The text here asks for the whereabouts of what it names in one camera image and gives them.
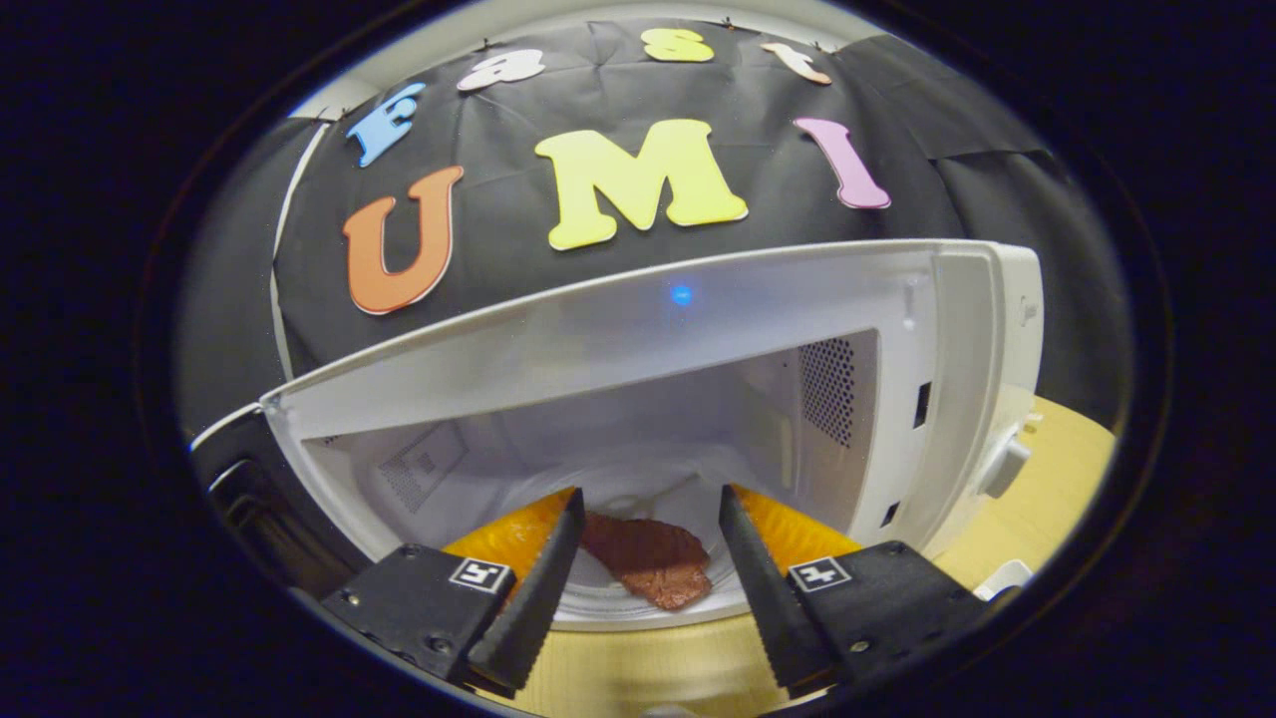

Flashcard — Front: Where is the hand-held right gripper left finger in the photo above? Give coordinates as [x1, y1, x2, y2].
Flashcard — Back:
[319, 487, 587, 699]

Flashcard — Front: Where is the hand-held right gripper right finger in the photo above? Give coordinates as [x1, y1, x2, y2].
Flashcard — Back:
[718, 484, 998, 699]

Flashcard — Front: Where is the brown meat slice food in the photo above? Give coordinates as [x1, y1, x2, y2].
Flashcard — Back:
[581, 512, 714, 611]

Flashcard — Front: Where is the white microwave oven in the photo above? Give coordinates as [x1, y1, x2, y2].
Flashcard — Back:
[189, 239, 1046, 631]

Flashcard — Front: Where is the small white rectangular tray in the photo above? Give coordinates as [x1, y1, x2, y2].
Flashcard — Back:
[972, 558, 1035, 602]

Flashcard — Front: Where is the black backdrop cloth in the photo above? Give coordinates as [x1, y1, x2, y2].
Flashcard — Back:
[174, 18, 1137, 440]

